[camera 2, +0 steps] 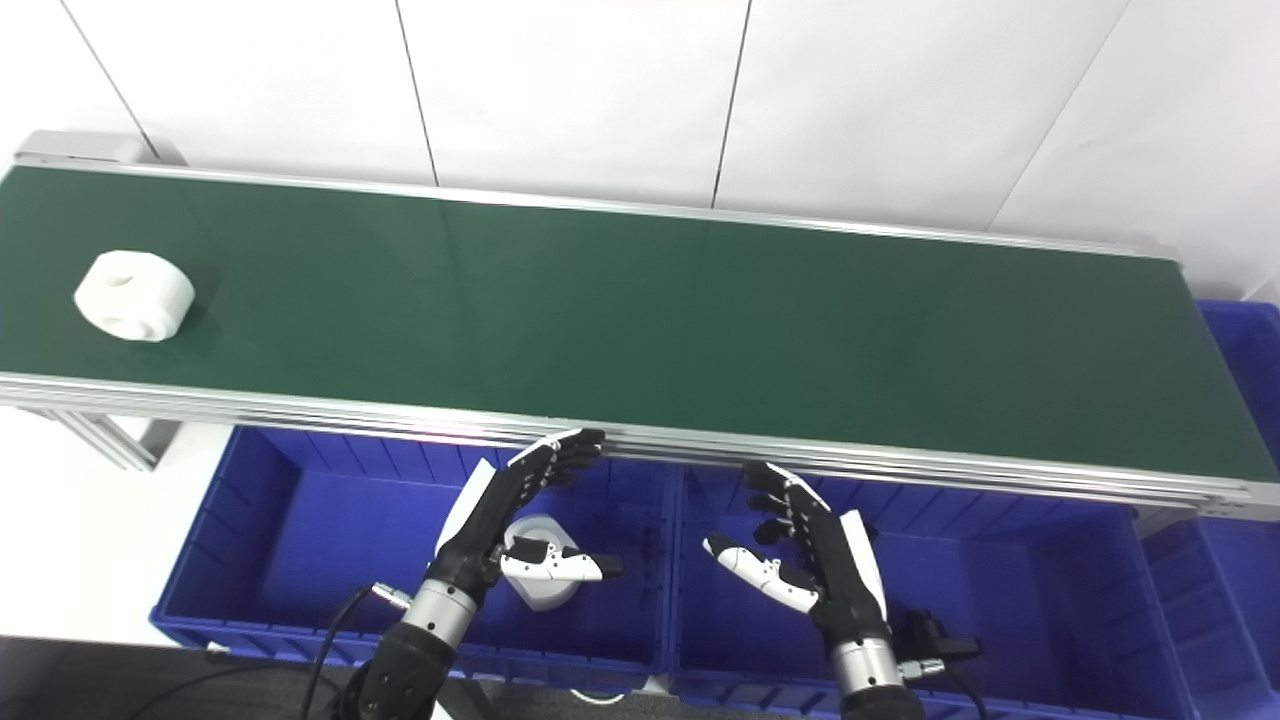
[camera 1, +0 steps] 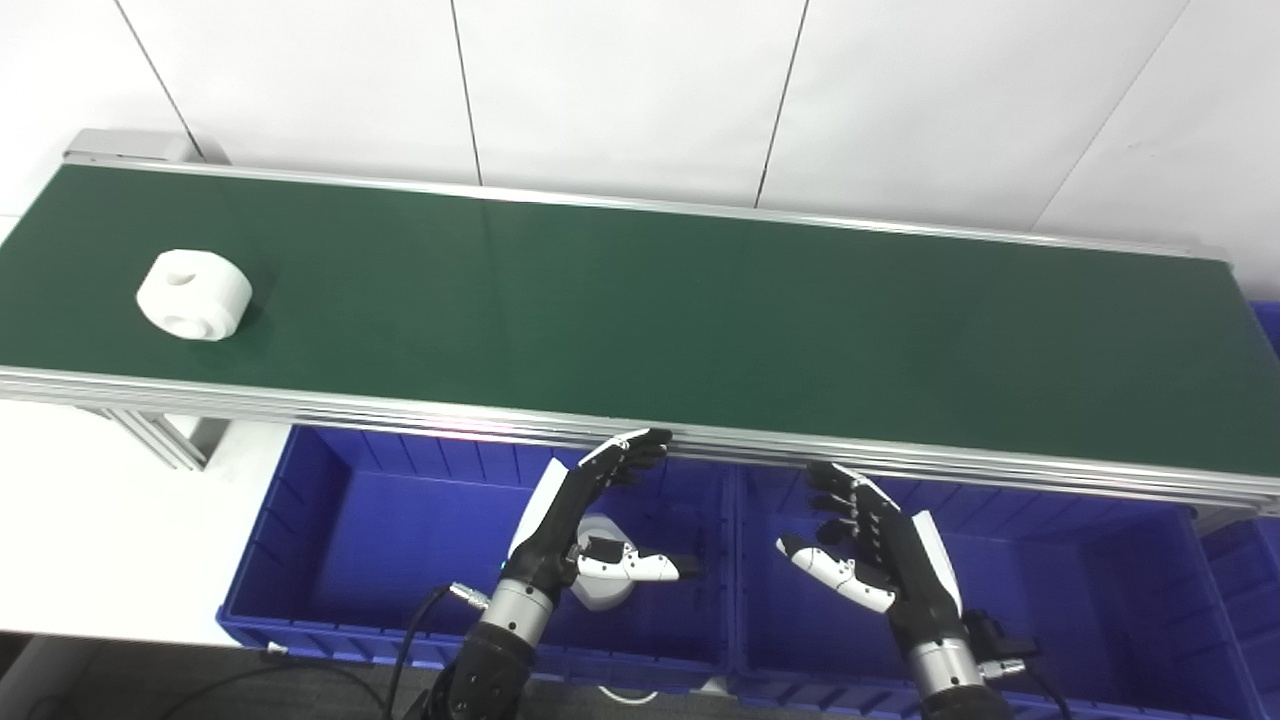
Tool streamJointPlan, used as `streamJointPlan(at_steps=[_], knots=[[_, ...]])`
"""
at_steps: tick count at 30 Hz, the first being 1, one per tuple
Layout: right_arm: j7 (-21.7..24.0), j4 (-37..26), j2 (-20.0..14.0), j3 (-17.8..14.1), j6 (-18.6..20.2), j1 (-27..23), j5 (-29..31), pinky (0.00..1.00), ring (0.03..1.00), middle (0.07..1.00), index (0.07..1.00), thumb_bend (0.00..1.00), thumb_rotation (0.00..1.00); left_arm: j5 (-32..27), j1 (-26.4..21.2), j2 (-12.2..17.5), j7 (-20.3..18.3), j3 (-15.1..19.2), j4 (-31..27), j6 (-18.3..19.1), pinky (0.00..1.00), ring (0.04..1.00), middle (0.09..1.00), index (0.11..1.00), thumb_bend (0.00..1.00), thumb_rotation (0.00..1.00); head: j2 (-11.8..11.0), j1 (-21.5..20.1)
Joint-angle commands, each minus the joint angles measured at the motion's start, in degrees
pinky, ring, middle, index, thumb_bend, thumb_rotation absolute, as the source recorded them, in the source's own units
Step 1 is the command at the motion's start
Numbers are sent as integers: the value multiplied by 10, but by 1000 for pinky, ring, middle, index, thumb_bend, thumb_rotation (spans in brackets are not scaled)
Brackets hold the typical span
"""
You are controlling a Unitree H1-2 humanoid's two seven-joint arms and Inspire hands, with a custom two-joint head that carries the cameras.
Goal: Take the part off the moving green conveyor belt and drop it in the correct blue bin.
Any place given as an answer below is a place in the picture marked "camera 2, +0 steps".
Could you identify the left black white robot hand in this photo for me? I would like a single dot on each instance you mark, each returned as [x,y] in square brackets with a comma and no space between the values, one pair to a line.
[500,510]

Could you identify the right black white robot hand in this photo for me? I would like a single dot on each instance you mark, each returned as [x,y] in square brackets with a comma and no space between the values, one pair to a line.
[825,560]

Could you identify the white round plastic part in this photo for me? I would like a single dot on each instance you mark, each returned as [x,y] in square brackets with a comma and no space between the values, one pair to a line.
[135,295]
[545,592]

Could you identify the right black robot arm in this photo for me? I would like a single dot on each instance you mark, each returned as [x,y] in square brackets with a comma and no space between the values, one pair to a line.
[872,685]

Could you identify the blue plastic bin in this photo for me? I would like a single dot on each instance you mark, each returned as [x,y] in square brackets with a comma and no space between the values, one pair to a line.
[300,540]
[1240,560]
[1010,600]

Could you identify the green conveyor belt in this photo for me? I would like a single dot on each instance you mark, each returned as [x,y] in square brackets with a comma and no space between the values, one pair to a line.
[300,405]
[640,320]

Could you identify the aluminium conveyor leg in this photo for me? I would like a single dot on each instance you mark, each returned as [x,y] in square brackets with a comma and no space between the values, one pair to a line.
[110,440]

